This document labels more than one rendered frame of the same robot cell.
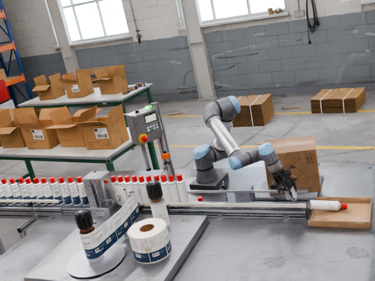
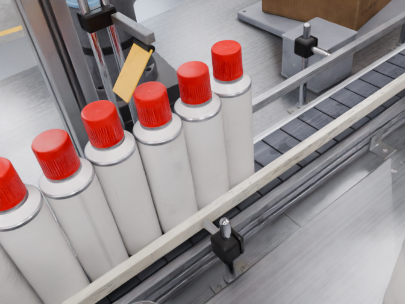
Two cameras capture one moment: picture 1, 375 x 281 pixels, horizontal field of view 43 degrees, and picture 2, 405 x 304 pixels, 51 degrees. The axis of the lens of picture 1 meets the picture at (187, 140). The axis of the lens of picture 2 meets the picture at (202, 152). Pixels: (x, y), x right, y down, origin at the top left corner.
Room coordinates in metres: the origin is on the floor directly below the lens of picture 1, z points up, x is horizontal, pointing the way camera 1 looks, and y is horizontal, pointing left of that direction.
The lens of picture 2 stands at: (2.43, 0.46, 1.31)
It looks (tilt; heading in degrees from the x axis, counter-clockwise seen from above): 42 degrees down; 302
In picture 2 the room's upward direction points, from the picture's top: 8 degrees counter-clockwise
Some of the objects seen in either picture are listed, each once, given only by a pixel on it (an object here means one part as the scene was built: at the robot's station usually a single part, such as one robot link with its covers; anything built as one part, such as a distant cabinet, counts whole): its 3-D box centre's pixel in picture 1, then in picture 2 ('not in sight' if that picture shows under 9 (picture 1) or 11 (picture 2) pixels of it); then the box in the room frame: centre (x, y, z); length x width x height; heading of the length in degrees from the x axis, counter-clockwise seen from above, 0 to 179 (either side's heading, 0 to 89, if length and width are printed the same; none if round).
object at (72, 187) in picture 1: (73, 190); not in sight; (2.96, 0.82, 0.98); 0.05 x 0.05 x 0.20
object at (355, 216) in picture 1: (340, 211); not in sight; (2.21, -0.72, 0.85); 0.30 x 0.26 x 0.04; 64
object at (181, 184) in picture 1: (182, 189); (231, 121); (2.61, 0.09, 0.98); 0.05 x 0.05 x 0.20
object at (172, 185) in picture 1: (174, 190); (203, 144); (2.63, 0.14, 0.98); 0.05 x 0.05 x 0.20
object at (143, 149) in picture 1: (145, 155); not in sight; (2.81, 0.28, 1.18); 0.04 x 0.04 x 0.21
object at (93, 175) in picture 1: (95, 175); not in sight; (2.75, 0.60, 1.14); 0.14 x 0.11 x 0.01; 64
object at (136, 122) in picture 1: (144, 125); not in sight; (2.77, 0.24, 1.38); 0.17 x 0.10 x 0.19; 119
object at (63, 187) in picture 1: (65, 190); not in sight; (2.99, 0.89, 0.98); 0.05 x 0.05 x 0.20
